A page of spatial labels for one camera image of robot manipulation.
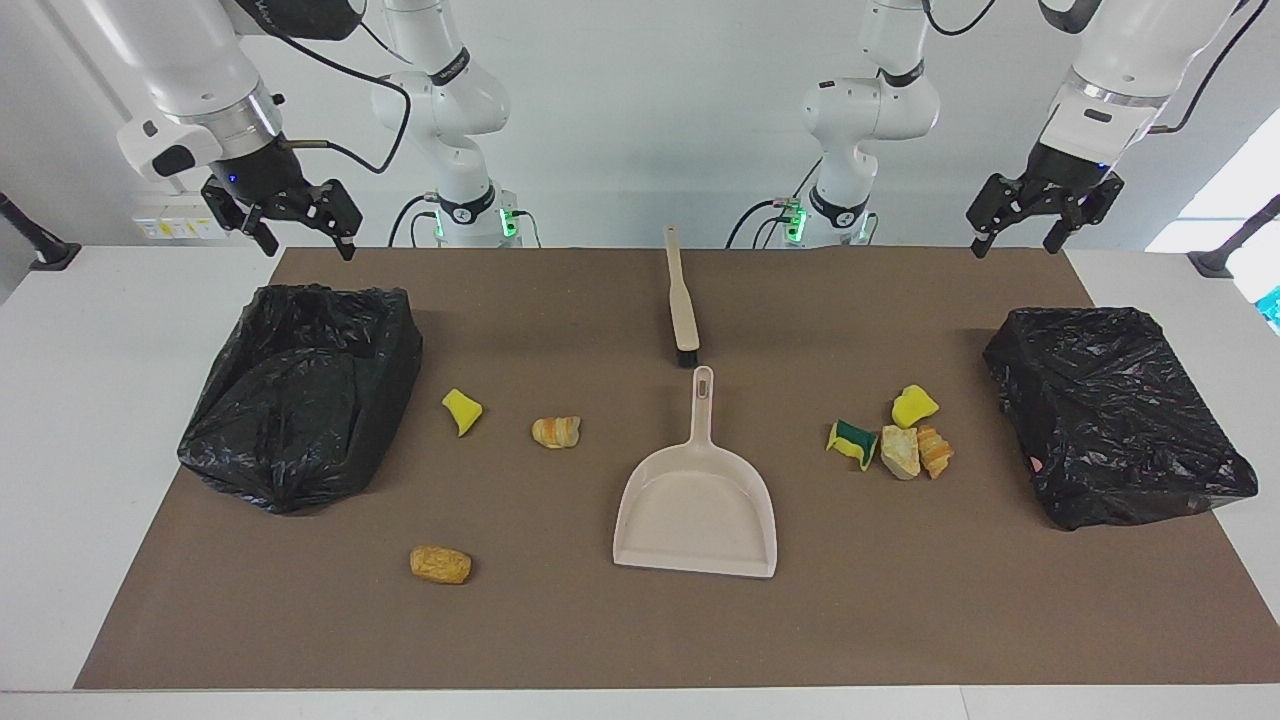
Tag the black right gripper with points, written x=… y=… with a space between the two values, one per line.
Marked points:
x=270 y=185

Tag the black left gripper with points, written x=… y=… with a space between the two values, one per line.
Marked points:
x=1060 y=185

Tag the yellow sponge piece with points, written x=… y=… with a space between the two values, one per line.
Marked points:
x=914 y=406
x=462 y=410

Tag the striped orange croissant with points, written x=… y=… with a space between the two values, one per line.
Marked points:
x=936 y=452
x=556 y=432

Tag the beige bread chunk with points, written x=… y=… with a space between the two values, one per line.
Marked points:
x=899 y=452

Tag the green and yellow sponge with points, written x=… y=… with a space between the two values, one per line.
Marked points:
x=852 y=442

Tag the beige brush with black bristles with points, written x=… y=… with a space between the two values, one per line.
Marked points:
x=682 y=300

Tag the beige plastic dustpan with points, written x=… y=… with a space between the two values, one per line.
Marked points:
x=695 y=510

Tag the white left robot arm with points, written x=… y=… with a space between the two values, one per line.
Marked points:
x=860 y=110

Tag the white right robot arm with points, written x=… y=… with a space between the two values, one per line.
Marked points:
x=440 y=100

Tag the open black bag-lined bin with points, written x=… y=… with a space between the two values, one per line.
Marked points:
x=300 y=400

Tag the black bag-covered bin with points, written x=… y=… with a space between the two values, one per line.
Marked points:
x=1110 y=410

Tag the black clamp stand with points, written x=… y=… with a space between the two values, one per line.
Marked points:
x=1215 y=262
x=50 y=252

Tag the teal object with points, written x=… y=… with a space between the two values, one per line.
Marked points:
x=1273 y=308

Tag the brown bread roll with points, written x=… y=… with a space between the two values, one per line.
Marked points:
x=440 y=565

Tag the brown table mat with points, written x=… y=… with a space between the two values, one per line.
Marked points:
x=600 y=630

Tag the white wall socket box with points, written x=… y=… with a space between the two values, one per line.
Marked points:
x=165 y=222

